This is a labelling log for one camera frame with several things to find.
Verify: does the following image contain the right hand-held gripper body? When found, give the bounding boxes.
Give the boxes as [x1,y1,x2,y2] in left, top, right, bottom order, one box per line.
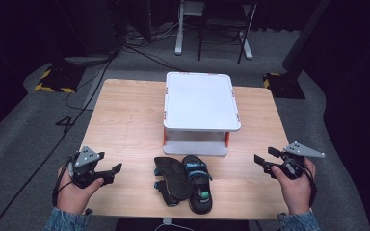
[273,141,327,180]

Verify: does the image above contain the person's right hand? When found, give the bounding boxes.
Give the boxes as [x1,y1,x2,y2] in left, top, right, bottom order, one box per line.
[271,158,318,216]

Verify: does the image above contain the dark slanted stand pole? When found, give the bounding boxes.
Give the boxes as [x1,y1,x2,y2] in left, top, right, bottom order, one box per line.
[281,0,332,75]

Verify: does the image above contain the bundle of floor cables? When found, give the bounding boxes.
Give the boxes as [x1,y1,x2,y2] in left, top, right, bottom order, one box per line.
[121,22,184,73]

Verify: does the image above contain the right hand-held gripper black cable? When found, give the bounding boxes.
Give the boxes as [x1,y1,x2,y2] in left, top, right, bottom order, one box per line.
[297,159,319,208]

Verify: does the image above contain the left hand-held gripper black cable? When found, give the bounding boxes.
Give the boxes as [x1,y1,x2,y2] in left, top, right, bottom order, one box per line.
[51,155,75,207]

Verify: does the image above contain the white two-tier shoe rack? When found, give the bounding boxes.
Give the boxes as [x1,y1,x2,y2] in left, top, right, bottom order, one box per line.
[162,71,242,158]

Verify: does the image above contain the black base plate yellow stripes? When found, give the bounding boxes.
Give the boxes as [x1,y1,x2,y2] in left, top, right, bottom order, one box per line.
[33,64,87,94]
[262,72,306,100]

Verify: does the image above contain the long black floor cable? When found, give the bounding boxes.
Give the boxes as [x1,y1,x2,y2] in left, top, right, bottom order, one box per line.
[0,56,115,231]

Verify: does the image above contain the white metal table frame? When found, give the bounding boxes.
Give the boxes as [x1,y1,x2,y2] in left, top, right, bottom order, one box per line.
[173,0,254,61]

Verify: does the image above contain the person's left hand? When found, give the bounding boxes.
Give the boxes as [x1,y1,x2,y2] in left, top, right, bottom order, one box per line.
[55,166,105,216]

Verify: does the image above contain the white cable under table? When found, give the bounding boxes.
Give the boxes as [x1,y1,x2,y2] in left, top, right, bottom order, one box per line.
[153,218,195,231]

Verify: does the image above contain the hand-held gripper black cable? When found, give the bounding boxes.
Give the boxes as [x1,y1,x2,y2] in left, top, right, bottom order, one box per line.
[51,155,75,207]
[297,159,319,208]

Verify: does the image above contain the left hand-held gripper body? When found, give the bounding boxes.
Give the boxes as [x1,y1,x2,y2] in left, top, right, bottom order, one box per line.
[68,145,108,190]

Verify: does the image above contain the black sandal with blue straps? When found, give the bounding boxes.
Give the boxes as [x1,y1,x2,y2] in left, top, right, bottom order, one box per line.
[181,154,214,216]

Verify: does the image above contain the black folding chair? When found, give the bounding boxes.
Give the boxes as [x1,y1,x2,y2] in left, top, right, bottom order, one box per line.
[197,0,258,64]

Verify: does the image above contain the black sandal sole up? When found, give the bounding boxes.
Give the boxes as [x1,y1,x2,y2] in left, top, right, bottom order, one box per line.
[152,156,193,208]

